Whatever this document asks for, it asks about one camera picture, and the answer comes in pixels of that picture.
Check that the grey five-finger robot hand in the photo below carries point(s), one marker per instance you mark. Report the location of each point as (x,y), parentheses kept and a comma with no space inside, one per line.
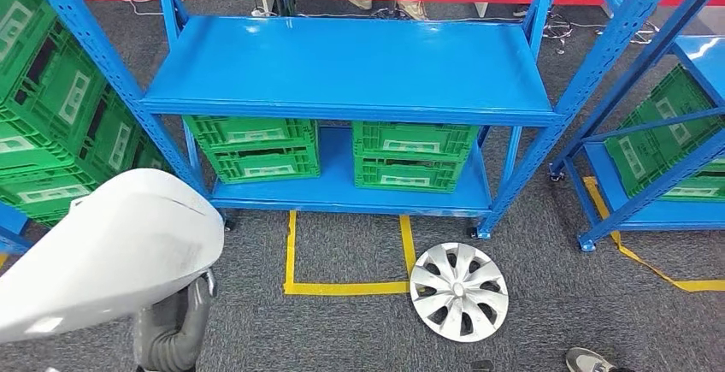
(210,284)

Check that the white plastic mirror cover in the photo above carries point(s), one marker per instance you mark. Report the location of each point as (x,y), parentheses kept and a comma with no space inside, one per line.
(113,245)

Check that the blue steel shelf rack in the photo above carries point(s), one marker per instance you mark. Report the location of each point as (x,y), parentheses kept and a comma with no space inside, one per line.
(11,222)
(351,63)
(651,216)

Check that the yellow floor tape outline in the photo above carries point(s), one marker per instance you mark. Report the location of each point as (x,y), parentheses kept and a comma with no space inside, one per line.
(702,285)
(345,288)

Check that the silver wheel hubcap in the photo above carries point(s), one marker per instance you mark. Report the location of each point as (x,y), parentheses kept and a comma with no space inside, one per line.
(457,290)

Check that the black round stool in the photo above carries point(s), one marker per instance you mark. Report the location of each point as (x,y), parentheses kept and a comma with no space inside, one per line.
(558,32)

